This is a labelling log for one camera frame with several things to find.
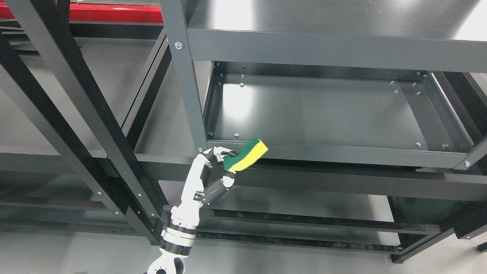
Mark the white robotic hand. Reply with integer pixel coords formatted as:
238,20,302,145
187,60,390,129
170,147,238,225

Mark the green yellow sponge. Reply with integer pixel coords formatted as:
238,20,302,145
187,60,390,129
223,137,269,172

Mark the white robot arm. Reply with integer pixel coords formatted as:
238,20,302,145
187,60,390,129
147,147,238,274

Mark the dark grey metal shelf rack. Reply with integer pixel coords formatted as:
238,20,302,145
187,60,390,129
137,0,487,265

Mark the red bar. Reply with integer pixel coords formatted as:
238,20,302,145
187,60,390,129
0,3,164,24

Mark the black metal frame rack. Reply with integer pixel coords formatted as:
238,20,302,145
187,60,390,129
1,0,170,245

